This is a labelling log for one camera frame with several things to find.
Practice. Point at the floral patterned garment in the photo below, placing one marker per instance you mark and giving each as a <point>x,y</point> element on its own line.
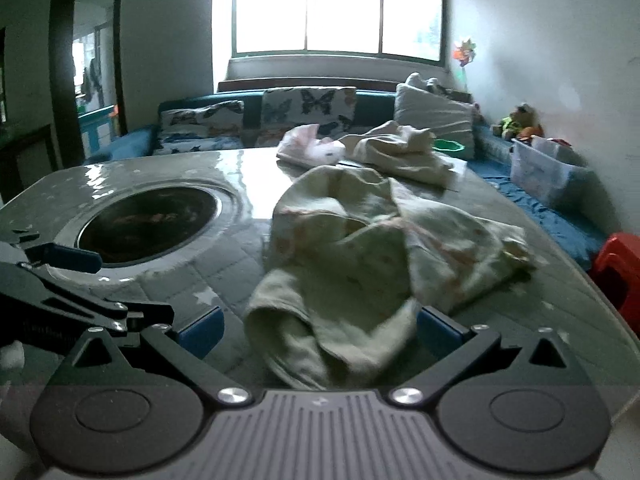
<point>360,270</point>

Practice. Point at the small butterfly print pillow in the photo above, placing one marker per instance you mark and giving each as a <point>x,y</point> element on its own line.
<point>200,116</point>

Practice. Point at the large butterfly print pillow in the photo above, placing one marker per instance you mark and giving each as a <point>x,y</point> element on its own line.
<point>305,112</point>

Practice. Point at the window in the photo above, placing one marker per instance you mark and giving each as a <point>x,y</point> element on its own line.
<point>325,5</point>

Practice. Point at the flat butterfly print pillow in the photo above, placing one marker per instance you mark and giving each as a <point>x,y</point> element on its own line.
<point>185,142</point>

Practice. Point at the cream cloth pile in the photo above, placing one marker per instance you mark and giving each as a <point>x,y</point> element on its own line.
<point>395,152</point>

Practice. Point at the small patterned cushion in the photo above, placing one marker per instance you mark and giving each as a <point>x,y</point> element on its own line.
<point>425,82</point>

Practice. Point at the round table stove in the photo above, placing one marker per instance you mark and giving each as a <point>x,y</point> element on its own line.
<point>150,225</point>

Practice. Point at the pink tissue pack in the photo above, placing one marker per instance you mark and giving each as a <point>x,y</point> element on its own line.
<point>312,147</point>

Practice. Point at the clear plastic storage box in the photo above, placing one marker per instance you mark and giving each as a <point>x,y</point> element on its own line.
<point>542,172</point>

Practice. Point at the green bowl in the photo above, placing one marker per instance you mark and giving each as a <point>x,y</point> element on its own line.
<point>449,147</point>

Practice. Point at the teal sofa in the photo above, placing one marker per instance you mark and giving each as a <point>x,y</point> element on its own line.
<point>520,200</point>

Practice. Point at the blue cabinet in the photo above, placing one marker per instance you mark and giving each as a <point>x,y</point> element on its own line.
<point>97,130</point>

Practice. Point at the colourful pinwheel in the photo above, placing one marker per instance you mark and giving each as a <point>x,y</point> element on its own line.
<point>464,55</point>

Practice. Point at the dark wooden cabinet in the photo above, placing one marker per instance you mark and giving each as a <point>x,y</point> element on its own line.
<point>25,160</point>

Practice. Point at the white pillow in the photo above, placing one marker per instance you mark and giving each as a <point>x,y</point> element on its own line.
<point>435,115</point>

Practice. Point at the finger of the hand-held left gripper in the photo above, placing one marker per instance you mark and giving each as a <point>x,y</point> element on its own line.
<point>75,260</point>
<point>150,314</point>

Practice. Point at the red plastic stool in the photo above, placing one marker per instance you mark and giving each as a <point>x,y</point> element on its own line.
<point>617,280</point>

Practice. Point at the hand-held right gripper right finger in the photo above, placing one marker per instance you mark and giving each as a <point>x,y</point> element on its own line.
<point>439,332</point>

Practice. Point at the stuffed toy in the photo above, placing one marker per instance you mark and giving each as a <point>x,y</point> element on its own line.
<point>520,122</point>

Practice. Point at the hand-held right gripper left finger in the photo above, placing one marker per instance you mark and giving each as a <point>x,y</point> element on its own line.
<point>201,334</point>

